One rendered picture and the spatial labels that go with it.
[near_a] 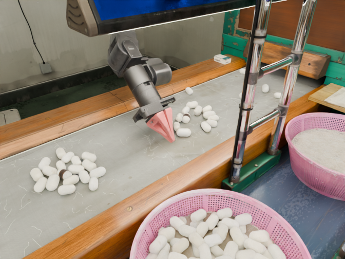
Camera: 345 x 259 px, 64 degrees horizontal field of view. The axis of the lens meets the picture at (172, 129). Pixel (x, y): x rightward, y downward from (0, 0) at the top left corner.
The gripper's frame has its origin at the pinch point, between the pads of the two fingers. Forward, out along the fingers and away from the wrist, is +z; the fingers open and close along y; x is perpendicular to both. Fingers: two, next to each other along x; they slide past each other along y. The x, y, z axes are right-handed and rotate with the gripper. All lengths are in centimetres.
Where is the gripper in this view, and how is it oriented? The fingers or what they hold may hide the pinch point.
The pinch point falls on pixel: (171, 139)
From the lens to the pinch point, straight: 66.2
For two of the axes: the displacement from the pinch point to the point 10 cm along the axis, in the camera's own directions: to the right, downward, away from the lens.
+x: -4.3, 3.6, 8.3
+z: 4.9, 8.6, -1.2
